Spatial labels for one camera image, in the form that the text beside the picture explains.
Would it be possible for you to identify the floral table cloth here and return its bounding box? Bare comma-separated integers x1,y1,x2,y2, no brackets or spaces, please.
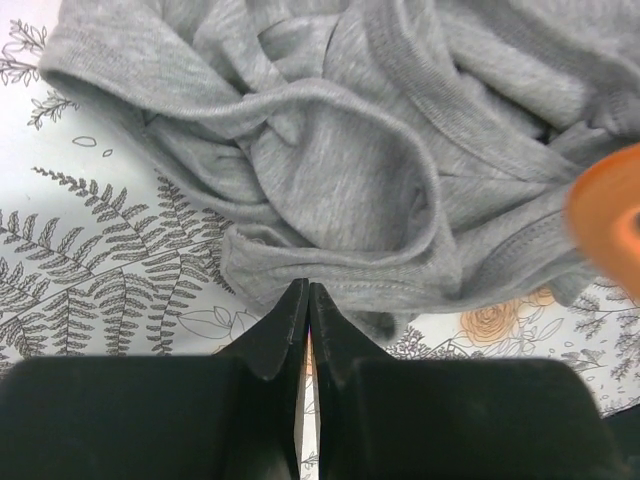
0,0,640,480

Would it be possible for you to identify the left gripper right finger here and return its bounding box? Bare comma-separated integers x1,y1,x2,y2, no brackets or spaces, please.
308,284,625,479

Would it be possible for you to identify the orange plastic hanger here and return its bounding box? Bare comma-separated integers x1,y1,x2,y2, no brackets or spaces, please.
566,144,639,299

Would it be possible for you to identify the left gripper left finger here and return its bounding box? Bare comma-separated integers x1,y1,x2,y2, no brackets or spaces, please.
1,280,310,479

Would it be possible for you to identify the grey tank top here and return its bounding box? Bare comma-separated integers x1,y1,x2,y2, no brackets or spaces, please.
40,1,639,343

